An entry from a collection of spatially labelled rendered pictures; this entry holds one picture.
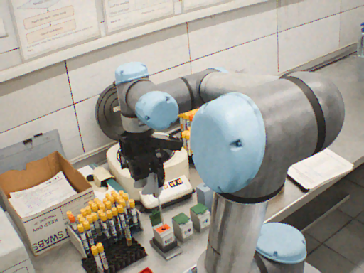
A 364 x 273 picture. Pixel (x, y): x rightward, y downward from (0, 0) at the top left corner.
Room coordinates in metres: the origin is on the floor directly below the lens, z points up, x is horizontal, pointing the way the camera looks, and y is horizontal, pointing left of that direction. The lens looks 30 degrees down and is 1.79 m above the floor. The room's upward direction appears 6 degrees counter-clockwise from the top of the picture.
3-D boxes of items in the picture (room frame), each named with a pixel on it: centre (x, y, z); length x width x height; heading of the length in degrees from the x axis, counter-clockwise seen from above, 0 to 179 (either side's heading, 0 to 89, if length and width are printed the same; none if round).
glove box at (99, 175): (1.24, 0.29, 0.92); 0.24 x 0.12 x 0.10; 34
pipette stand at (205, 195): (1.13, -0.07, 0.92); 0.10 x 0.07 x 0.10; 126
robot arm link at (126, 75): (0.95, 0.10, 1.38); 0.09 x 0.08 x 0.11; 24
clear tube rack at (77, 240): (1.04, 0.26, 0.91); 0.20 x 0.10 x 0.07; 124
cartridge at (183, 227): (1.02, 0.03, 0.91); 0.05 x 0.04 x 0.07; 34
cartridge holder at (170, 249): (0.97, 0.08, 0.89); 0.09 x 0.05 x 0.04; 33
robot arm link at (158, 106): (0.87, 0.04, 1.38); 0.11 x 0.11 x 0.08; 24
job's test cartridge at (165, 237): (0.97, 0.08, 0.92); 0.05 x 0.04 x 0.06; 33
